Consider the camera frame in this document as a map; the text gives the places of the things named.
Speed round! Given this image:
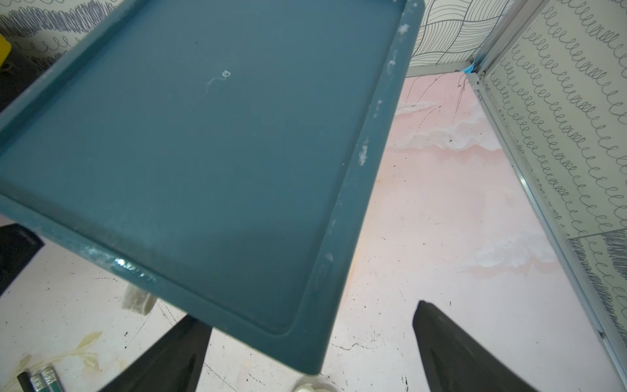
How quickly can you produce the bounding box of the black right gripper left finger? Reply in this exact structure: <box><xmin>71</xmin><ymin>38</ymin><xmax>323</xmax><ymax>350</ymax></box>
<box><xmin>102</xmin><ymin>315</ymin><xmax>212</xmax><ymax>392</ymax></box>

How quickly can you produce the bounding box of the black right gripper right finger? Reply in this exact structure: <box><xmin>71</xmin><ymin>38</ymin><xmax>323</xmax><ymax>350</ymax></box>
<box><xmin>412</xmin><ymin>301</ymin><xmax>534</xmax><ymax>391</ymax></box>

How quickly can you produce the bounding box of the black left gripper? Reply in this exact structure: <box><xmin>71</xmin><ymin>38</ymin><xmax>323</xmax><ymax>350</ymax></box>
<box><xmin>0</xmin><ymin>223</ymin><xmax>44</xmax><ymax>294</ymax></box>

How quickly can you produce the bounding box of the green striped pencil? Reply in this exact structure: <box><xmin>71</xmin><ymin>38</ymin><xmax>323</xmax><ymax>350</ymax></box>
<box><xmin>29</xmin><ymin>374</ymin><xmax>49</xmax><ymax>392</ymax></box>
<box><xmin>41</xmin><ymin>367</ymin><xmax>64</xmax><ymax>392</ymax></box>

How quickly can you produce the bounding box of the teal drawer cabinet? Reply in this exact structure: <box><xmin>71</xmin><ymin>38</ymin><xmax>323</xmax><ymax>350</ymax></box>
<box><xmin>1</xmin><ymin>1</ymin><xmax>426</xmax><ymax>374</ymax></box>

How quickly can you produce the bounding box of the black pencil plain end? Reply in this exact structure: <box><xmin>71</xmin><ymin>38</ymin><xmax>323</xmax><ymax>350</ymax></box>
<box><xmin>16</xmin><ymin>372</ymin><xmax>35</xmax><ymax>392</ymax></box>

